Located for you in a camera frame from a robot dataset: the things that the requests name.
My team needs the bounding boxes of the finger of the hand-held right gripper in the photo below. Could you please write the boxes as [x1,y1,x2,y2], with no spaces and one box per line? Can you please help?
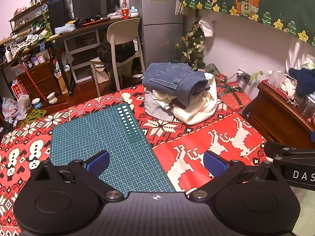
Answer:
[264,141,299,161]

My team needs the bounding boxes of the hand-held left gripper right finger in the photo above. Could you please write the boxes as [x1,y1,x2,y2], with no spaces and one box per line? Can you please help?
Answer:
[188,150,283,202]

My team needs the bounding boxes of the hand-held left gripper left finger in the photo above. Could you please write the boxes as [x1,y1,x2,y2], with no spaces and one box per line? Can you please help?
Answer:
[32,150,125,202]

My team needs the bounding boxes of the blue jeans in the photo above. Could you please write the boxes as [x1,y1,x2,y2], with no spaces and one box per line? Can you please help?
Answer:
[143,63,211,106]

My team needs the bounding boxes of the green cutting mat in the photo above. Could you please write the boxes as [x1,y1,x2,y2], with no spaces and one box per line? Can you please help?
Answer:
[50,102,176,198]

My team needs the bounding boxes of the wooden nightstand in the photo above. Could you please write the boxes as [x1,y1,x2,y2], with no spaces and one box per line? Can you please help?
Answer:
[242,79,315,150]

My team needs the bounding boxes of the cream sweater with maroon stripes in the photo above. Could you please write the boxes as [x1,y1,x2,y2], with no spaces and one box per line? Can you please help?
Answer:
[145,72,218,126]

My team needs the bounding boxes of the red patterned blanket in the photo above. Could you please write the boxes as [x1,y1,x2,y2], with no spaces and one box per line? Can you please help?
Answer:
[0,81,273,236]

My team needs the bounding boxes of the red gift box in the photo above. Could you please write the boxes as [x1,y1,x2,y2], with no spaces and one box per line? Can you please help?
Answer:
[215,80,253,112]

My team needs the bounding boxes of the dark blue knit hat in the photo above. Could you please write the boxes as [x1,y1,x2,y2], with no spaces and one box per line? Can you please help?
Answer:
[288,67,315,97]

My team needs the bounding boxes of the green toy figure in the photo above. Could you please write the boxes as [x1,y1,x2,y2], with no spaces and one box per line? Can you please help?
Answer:
[250,71,267,81]

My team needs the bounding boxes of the green flat trivet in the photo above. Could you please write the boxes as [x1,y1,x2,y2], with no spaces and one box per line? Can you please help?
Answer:
[23,108,47,126]

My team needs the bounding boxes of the grey knit garment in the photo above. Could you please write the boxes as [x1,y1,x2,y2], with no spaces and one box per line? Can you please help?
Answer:
[144,93,178,122]

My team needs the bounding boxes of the brown paper bag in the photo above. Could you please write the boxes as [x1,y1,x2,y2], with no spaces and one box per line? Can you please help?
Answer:
[55,71,70,94]

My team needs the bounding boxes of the white tote bag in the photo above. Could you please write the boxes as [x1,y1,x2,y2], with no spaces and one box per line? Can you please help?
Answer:
[95,64,110,84]

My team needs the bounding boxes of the plain white plastic bag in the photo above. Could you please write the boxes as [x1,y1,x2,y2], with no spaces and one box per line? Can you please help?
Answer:
[17,93,32,115]

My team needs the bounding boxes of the white red printed plastic bag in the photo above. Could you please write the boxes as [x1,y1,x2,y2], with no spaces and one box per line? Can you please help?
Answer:
[2,97,19,123]

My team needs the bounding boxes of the red carton box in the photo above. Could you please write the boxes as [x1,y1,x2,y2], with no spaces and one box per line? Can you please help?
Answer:
[11,79,29,99]

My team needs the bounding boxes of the white plastic drawer unit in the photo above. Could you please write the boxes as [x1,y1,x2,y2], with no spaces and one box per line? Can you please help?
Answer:
[64,29,101,84]

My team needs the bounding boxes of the black furry pet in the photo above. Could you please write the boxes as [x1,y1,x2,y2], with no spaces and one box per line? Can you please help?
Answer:
[96,42,136,64]

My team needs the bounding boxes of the small Christmas tree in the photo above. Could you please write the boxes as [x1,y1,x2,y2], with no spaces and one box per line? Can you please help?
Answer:
[170,17,206,70]

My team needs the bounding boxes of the grey refrigerator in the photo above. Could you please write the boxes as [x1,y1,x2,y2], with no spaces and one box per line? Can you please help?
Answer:
[134,0,184,79]

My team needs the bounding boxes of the black desk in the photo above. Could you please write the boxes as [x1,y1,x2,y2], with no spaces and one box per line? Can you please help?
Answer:
[48,17,142,96]

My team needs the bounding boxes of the white hanging cloth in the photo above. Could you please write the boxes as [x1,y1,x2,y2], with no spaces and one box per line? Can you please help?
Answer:
[199,18,214,37]

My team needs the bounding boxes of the beige chair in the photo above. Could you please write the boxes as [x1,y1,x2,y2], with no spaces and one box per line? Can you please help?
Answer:
[90,17,145,97]

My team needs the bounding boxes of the light blue pouch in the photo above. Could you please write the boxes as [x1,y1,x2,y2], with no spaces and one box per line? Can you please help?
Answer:
[54,25,77,35]

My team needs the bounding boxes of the red keyboard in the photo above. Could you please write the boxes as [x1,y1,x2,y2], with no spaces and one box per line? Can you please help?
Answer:
[81,18,110,27]

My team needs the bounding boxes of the brown cardboard tube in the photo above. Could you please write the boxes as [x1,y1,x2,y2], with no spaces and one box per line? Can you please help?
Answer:
[0,29,31,46]

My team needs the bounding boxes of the black computer tower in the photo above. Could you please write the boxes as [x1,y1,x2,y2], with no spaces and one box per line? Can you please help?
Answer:
[48,0,72,33]

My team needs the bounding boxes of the black monitor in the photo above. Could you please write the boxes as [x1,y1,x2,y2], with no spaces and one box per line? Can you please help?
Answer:
[71,0,121,21]

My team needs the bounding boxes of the black shelf rack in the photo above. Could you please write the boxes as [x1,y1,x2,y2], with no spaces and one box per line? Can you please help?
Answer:
[8,0,70,42]

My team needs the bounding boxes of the wall socket with charger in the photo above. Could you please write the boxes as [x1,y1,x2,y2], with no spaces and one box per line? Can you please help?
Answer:
[236,69,252,86]

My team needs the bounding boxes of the red handled broom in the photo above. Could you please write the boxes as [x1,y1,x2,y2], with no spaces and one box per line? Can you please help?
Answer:
[16,53,67,107]

